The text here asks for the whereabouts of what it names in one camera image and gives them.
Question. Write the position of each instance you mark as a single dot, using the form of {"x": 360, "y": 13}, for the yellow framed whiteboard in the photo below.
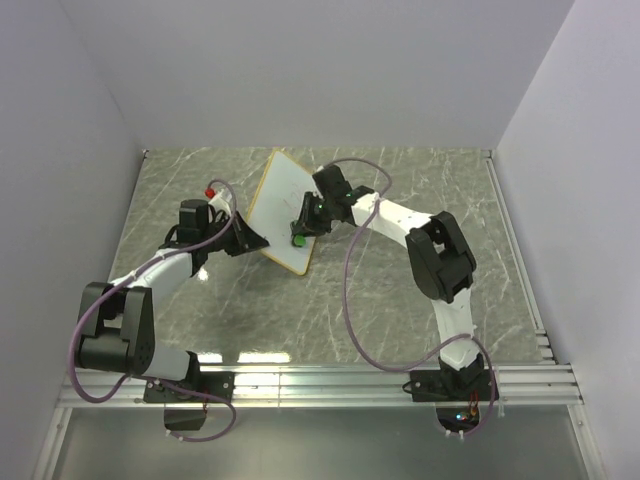
{"x": 276, "y": 204}

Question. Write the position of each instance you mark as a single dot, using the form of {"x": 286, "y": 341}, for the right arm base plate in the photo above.
{"x": 439, "y": 386}

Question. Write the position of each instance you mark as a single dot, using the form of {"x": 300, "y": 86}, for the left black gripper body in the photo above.
{"x": 224, "y": 240}

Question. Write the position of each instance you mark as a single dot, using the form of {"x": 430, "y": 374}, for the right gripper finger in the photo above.
{"x": 310, "y": 210}
{"x": 306, "y": 230}

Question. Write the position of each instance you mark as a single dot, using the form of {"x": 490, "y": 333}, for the aluminium right side rail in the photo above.
{"x": 541, "y": 334}

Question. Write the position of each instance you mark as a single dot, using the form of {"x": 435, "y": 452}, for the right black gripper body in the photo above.
{"x": 325, "y": 214}

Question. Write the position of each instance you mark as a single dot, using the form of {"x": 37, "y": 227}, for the aluminium front rail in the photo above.
{"x": 360, "y": 386}

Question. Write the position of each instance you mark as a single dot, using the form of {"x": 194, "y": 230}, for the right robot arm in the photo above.
{"x": 440, "y": 258}

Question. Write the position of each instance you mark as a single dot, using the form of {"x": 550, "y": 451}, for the aluminium rail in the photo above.
{"x": 541, "y": 334}
{"x": 360, "y": 386}

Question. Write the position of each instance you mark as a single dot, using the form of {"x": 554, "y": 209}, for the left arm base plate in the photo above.
{"x": 215, "y": 383}

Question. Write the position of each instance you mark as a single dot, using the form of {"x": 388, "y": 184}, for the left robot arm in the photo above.
{"x": 116, "y": 327}

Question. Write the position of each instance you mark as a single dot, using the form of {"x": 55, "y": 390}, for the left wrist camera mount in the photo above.
{"x": 220, "y": 198}

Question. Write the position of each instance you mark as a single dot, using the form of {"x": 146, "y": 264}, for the green whiteboard eraser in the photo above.
{"x": 298, "y": 239}

